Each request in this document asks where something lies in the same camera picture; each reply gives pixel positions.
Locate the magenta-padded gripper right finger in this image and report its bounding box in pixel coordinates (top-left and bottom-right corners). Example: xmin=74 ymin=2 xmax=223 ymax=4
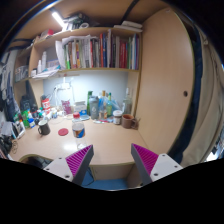
xmin=130 ymin=143 xmax=184 ymax=186

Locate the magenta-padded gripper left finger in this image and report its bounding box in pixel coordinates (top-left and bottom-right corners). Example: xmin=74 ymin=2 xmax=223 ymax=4
xmin=43 ymin=144 xmax=95 ymax=186

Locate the clear red-capped water bottle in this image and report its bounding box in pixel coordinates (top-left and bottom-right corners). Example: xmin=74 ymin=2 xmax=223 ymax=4
xmin=71 ymin=112 xmax=88 ymax=150

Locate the blue chair seat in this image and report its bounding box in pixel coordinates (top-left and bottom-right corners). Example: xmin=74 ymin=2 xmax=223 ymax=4
xmin=81 ymin=168 xmax=129 ymax=191

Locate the brown ceramic mug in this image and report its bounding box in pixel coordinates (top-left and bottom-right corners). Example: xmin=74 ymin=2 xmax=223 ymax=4
xmin=121 ymin=113 xmax=138 ymax=130

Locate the magenta pouch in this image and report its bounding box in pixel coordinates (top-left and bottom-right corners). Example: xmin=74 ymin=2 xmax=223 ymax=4
xmin=61 ymin=99 xmax=73 ymax=116

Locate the grey shaker bottle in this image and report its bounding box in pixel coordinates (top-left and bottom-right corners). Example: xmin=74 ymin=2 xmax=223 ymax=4
xmin=88 ymin=95 xmax=100 ymax=120

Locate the clear glass bottle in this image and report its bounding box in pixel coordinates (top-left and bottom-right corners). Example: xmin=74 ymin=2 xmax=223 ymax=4
xmin=121 ymin=87 xmax=134 ymax=116

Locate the yellow-capped clear bottle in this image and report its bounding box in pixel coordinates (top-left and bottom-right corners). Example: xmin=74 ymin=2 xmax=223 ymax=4
xmin=99 ymin=90 xmax=108 ymax=120

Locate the red and white can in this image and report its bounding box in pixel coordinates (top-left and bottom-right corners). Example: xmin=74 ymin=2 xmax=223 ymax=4
xmin=41 ymin=96 xmax=51 ymax=113

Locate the green plastic bottle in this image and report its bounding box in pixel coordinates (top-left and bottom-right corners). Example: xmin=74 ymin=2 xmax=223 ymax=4
xmin=21 ymin=109 xmax=31 ymax=129

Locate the light wooden cabinet door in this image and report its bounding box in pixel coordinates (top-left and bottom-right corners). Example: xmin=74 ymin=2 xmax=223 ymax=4
xmin=134 ymin=8 xmax=196 ymax=156

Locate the dark hanging bag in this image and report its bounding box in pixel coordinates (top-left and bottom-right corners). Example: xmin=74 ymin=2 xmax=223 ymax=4
xmin=0 ymin=49 xmax=16 ymax=121

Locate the wooden shelf unit with books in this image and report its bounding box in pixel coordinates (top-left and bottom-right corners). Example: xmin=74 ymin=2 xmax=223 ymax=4
xmin=13 ymin=20 xmax=144 ymax=116

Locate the ceiling light tube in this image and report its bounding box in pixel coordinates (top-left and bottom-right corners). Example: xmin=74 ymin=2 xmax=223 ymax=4
xmin=50 ymin=11 xmax=66 ymax=29

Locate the small picture frame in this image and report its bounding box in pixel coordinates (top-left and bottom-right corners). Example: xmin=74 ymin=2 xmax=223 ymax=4
xmin=11 ymin=120 xmax=26 ymax=139

